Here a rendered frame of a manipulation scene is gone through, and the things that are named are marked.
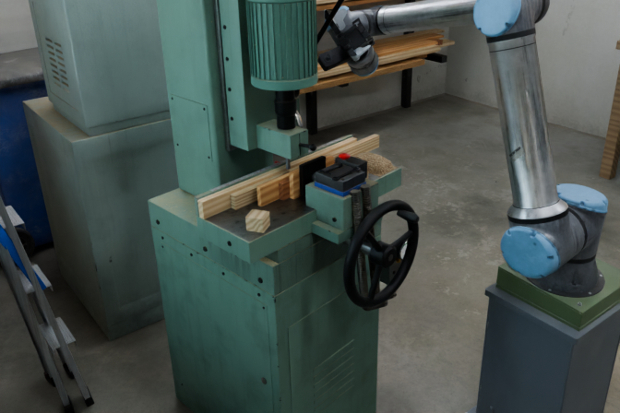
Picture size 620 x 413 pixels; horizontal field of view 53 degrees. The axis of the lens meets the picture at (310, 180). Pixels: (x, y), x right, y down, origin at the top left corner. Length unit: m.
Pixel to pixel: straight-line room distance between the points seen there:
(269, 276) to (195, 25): 0.69
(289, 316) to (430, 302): 1.24
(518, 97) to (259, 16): 0.66
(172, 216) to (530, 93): 1.04
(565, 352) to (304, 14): 1.15
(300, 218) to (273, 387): 0.51
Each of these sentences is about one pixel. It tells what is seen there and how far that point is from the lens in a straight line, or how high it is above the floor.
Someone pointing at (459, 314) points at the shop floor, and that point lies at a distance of 2.80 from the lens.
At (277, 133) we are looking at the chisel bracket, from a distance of 1.68.
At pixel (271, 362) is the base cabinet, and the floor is 0.48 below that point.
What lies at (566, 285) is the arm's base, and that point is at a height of 0.64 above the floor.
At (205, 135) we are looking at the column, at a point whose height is 1.03.
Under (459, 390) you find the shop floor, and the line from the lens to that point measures 2.44.
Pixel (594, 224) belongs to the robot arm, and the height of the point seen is 0.83.
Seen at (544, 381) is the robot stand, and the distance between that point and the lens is 2.02.
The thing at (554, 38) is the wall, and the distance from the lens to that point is 5.04.
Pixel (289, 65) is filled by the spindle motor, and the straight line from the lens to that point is 1.57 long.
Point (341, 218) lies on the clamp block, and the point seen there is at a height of 0.90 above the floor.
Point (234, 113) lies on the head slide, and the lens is 1.74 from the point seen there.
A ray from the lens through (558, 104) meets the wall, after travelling 5.10.
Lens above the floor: 1.64
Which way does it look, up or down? 24 degrees down
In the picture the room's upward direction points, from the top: 1 degrees counter-clockwise
